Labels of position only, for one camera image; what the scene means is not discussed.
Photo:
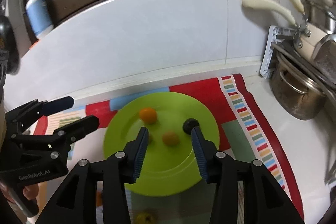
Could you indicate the large steel stockpot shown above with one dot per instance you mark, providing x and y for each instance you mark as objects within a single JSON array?
[{"x": 298, "y": 94}]

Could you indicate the small orange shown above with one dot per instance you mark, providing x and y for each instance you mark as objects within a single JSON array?
[
  {"x": 148, "y": 115},
  {"x": 170, "y": 138}
]

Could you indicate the green plastic plate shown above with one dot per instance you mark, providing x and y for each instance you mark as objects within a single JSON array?
[{"x": 169, "y": 166}]

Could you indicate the blue white pump bottle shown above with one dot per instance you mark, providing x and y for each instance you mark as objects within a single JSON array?
[{"x": 39, "y": 18}]

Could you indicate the person's left hand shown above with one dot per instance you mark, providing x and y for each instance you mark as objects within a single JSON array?
[{"x": 30, "y": 192}]

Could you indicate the cream pan lower handle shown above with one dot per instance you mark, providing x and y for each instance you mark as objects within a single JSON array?
[{"x": 270, "y": 6}]

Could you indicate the green tomato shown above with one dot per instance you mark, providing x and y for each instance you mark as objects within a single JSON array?
[{"x": 145, "y": 217}]

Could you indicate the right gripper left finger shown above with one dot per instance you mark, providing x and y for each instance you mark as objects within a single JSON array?
[{"x": 75, "y": 199}]

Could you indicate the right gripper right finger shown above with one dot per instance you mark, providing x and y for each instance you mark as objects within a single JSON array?
[{"x": 265, "y": 201}]

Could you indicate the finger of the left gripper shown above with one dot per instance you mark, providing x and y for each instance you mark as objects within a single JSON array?
[
  {"x": 61, "y": 137},
  {"x": 22, "y": 117}
]

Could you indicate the white metal shelf rack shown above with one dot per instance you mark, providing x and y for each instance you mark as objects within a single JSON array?
[{"x": 281, "y": 39}]

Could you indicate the dark plum back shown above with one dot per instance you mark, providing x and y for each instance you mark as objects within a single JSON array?
[{"x": 189, "y": 124}]

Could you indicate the steel pot with lid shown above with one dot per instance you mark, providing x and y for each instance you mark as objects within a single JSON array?
[{"x": 320, "y": 14}]

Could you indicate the yellow plum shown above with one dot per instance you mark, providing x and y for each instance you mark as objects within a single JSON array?
[{"x": 150, "y": 138}]

